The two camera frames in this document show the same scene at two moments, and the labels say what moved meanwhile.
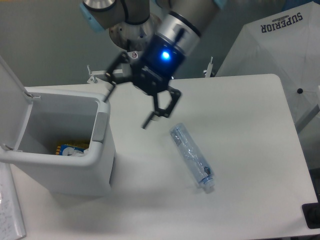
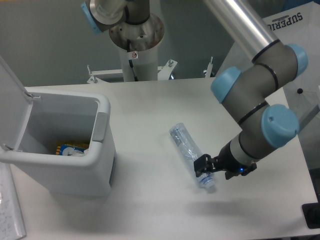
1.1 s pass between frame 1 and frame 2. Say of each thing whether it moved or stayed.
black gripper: moved
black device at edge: stayed
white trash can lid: stayed
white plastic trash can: stayed
